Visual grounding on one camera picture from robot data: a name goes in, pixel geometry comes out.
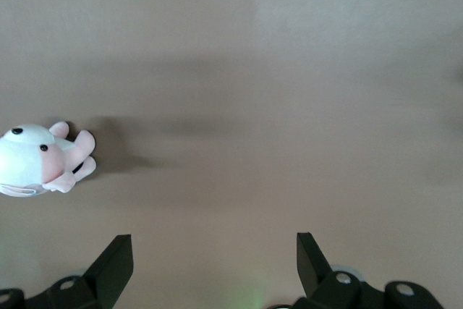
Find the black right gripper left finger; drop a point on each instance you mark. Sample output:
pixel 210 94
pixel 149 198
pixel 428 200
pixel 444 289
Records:
pixel 101 280

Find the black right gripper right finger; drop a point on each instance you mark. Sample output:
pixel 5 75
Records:
pixel 325 283

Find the white and pink plush dog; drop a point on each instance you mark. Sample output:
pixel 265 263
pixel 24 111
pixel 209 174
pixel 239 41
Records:
pixel 25 164

